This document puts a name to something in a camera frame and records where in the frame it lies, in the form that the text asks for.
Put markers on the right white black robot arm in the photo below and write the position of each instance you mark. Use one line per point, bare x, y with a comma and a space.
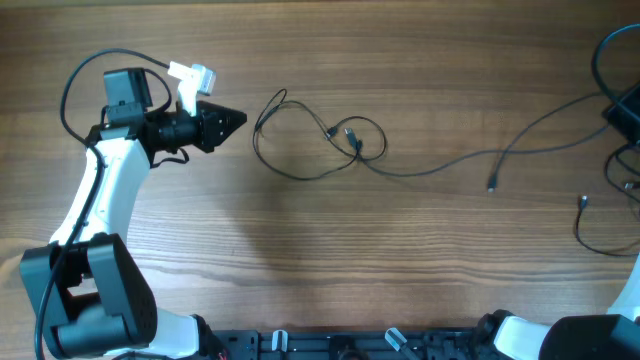
614, 335

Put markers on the black mounting rail base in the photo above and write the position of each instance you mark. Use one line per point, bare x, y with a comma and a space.
438, 344

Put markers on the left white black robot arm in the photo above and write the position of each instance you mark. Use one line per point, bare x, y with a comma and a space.
89, 296

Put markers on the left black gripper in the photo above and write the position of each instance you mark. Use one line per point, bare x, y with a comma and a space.
205, 126

